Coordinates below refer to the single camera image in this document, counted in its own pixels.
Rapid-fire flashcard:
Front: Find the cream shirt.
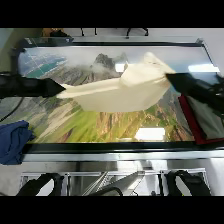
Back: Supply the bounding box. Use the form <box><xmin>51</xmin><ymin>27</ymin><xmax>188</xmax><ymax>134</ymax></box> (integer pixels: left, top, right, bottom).
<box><xmin>55</xmin><ymin>51</ymin><xmax>178</xmax><ymax>114</ymax></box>

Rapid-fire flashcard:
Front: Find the red garment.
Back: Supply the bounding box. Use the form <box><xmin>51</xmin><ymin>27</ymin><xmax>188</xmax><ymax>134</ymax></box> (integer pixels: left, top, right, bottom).
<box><xmin>177</xmin><ymin>94</ymin><xmax>224</xmax><ymax>146</ymax></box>

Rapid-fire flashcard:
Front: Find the grey garment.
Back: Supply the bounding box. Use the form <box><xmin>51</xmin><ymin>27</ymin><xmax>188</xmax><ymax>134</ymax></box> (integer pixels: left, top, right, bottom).
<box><xmin>186</xmin><ymin>95</ymin><xmax>224</xmax><ymax>141</ymax></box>

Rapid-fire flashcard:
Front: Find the blue garment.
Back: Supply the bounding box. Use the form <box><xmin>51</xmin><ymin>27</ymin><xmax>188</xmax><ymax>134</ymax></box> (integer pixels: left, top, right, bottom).
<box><xmin>0</xmin><ymin>120</ymin><xmax>37</xmax><ymax>166</ymax></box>

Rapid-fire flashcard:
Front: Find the silver frame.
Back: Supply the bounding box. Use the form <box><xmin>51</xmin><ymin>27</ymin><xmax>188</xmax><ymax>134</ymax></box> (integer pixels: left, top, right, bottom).
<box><xmin>13</xmin><ymin>35</ymin><xmax>224</xmax><ymax>197</ymax></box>

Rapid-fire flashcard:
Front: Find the black cable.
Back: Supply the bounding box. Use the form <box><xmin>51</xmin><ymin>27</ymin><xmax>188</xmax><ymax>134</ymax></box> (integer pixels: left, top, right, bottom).
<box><xmin>0</xmin><ymin>96</ymin><xmax>25</xmax><ymax>124</ymax></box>

